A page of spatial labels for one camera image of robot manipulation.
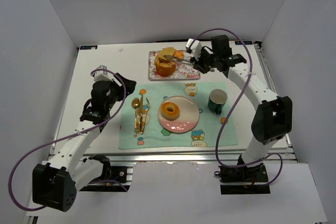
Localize metal serving tongs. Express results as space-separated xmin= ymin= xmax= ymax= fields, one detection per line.
xmin=163 ymin=55 xmax=216 ymax=74

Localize orange glazed donut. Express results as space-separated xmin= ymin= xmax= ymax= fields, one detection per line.
xmin=160 ymin=102 xmax=180 ymax=121

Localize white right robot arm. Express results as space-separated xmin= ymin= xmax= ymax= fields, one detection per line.
xmin=185 ymin=35 xmax=292 ymax=168

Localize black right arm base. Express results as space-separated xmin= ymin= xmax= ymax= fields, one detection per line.
xmin=214 ymin=156 xmax=270 ymax=195

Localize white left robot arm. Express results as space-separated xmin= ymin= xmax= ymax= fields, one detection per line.
xmin=32 ymin=70 xmax=136 ymax=212

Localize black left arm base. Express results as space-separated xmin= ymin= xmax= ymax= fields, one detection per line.
xmin=80 ymin=155 xmax=132 ymax=192

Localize large sugared bread loaf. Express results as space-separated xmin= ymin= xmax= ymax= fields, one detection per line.
xmin=154 ymin=55 xmax=176 ymax=77

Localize sliced herb bread piece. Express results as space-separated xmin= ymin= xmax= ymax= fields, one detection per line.
xmin=157 ymin=47 xmax=176 ymax=62

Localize gold spoon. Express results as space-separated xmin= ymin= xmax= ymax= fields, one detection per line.
xmin=131 ymin=98 xmax=140 ymax=129

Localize floral rectangular tray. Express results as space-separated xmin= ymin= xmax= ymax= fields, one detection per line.
xmin=148 ymin=50 xmax=201 ymax=81

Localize small round bun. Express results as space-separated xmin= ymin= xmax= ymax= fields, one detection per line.
xmin=174 ymin=50 xmax=184 ymax=60

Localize blue right corner label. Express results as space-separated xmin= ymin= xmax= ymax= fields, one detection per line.
xmin=235 ymin=40 xmax=253 ymax=45

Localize blue corner label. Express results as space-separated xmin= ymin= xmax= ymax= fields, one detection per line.
xmin=79 ymin=45 xmax=98 ymax=50
xmin=235 ymin=40 xmax=253 ymax=45

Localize dark green mug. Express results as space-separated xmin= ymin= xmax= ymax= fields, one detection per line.
xmin=207 ymin=89 xmax=228 ymax=115

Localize gold knife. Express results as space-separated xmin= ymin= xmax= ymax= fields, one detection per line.
xmin=138 ymin=95 xmax=144 ymax=134

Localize blue left corner label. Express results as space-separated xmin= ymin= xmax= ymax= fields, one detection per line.
xmin=79 ymin=45 xmax=98 ymax=50

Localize pink white ceramic plate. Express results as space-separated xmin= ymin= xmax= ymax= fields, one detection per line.
xmin=157 ymin=95 xmax=199 ymax=134

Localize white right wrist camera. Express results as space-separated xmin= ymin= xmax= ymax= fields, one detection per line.
xmin=185 ymin=38 xmax=202 ymax=60

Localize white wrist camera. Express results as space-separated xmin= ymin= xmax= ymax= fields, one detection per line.
xmin=90 ymin=65 xmax=113 ymax=82
xmin=185 ymin=38 xmax=202 ymax=60

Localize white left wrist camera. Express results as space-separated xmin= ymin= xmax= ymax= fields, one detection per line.
xmin=90 ymin=65 xmax=113 ymax=82

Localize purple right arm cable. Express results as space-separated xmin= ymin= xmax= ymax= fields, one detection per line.
xmin=186 ymin=27 xmax=284 ymax=187

